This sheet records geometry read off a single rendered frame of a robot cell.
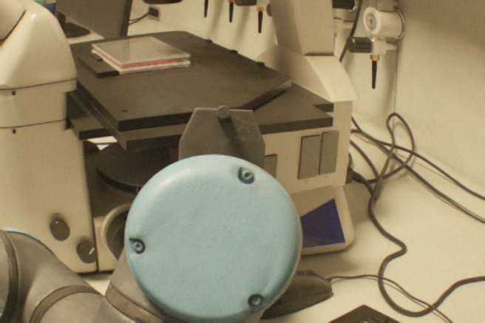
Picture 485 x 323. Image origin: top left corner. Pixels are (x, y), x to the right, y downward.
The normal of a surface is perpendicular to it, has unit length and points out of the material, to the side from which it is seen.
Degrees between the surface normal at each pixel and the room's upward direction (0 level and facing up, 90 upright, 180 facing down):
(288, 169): 90
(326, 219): 48
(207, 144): 65
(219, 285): 60
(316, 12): 90
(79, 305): 5
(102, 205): 0
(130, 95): 0
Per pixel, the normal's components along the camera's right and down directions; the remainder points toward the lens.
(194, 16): -0.89, 0.11
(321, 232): 0.36, -0.38
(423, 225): 0.05, -0.94
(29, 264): 0.76, -0.58
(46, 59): 0.45, 0.26
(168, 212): 0.07, -0.15
